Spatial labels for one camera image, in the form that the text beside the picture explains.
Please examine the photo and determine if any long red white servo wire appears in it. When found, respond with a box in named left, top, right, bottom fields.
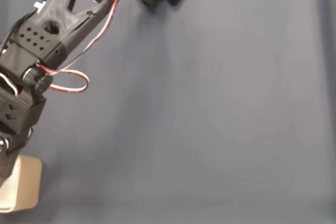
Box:
left=36, top=0, right=121, bottom=94

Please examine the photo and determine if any black camera cable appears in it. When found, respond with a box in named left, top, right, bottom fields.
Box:
left=0, top=0, right=65, bottom=50

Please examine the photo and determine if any tan and white box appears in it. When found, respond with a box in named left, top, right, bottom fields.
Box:
left=0, top=155, right=43, bottom=213

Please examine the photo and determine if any grey table mat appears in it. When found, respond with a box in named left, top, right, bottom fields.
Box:
left=0, top=0, right=336, bottom=224

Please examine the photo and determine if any short red white servo wire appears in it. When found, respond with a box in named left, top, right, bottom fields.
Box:
left=0, top=72, right=21, bottom=97

